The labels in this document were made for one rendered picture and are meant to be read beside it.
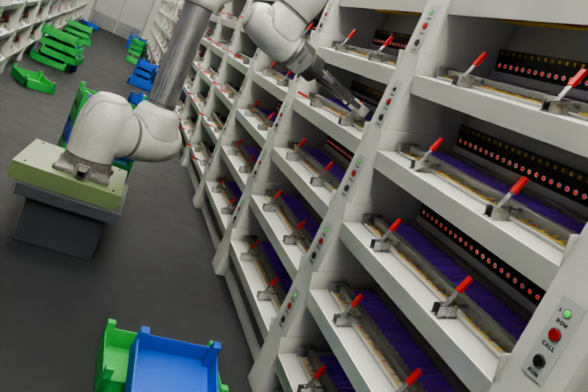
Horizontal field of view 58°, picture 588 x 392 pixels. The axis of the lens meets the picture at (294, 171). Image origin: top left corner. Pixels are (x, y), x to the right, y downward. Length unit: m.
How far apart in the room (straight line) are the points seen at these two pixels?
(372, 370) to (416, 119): 0.60
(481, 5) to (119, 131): 1.16
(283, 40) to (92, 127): 0.71
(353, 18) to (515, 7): 0.93
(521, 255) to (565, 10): 0.43
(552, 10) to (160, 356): 1.12
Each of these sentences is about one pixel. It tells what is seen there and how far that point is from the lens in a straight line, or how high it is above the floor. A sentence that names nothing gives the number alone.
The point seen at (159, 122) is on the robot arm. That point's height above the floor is 0.48.
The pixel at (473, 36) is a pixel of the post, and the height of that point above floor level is 1.10.
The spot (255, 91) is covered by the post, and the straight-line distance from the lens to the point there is 2.64.
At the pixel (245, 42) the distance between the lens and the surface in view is 3.31.
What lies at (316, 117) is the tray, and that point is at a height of 0.73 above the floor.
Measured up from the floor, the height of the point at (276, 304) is 0.17.
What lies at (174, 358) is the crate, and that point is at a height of 0.09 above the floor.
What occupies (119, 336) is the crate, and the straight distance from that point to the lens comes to 1.51.
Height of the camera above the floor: 0.85
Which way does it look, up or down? 10 degrees down
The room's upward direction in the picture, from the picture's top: 25 degrees clockwise
